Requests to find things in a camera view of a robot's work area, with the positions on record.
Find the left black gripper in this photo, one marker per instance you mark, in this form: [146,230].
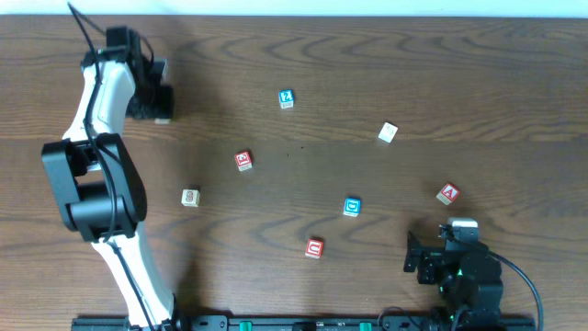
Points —
[153,102]

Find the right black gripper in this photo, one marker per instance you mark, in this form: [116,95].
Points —
[424,259]

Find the red letter I block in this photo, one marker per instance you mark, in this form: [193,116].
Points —
[162,121]

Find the red letter A block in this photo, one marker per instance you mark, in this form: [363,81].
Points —
[448,194]

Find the blue number 2 block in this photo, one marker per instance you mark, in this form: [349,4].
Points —
[286,98]

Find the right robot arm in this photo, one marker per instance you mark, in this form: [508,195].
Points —
[468,279]

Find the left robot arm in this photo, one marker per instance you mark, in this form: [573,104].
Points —
[96,186]

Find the blue letter D block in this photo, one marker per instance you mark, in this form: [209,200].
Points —
[352,207]

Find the red letter U block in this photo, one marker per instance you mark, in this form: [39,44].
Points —
[314,248]

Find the beige picture block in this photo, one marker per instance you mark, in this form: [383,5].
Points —
[190,197]

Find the red letter E block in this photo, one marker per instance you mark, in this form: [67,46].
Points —
[243,161]

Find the white picture block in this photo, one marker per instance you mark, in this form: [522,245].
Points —
[387,132]

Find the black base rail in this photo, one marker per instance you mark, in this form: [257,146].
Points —
[224,323]

